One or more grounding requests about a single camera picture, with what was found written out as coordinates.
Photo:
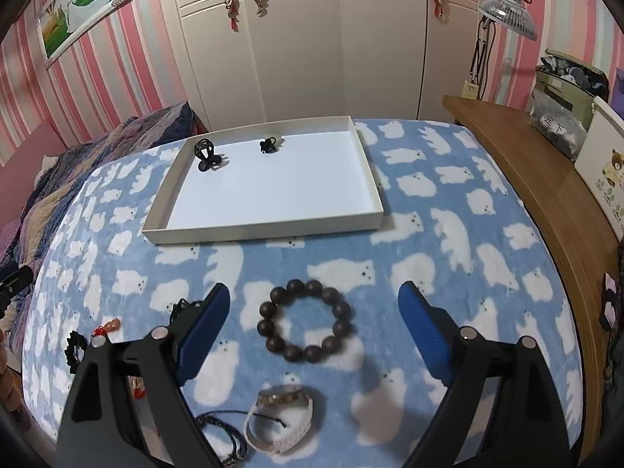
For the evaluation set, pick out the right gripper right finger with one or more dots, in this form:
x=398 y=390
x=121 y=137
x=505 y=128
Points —
x=527 y=426

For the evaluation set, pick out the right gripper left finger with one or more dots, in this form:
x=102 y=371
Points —
x=99 y=427

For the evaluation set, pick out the black scrunchie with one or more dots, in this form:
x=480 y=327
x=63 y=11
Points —
x=76 y=345

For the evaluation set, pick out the red knot orange charm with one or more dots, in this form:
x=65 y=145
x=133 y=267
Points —
x=108 y=327

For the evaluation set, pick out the white strap wrist watch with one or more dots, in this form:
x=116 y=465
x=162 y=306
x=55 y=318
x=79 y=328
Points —
x=291 y=406

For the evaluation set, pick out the large black hair claw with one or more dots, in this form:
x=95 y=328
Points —
x=208 y=158

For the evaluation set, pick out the small black hair clip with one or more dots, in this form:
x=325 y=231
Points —
x=271 y=144

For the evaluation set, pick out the striped knitted purple blanket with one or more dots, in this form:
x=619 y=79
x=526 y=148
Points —
x=80 y=230

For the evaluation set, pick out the white bear pattern box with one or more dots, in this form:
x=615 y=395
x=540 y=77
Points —
x=600 y=163

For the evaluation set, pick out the white shallow cardboard tray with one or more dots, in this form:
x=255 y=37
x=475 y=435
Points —
x=318 y=182

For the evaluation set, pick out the green storage box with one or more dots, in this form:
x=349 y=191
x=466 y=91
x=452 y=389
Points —
x=562 y=100

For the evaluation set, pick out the clear shade desk lamp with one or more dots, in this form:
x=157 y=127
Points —
x=510 y=14

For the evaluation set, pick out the cream ornate wardrobe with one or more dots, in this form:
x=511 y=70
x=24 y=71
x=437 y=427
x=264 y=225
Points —
x=368 y=59

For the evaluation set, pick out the framed wedding picture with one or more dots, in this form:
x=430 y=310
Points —
x=61 y=22

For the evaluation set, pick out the red tassel door ornament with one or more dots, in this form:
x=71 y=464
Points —
x=232 y=11

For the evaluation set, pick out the wall power socket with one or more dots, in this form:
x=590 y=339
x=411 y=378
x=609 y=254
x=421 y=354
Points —
x=470 y=90

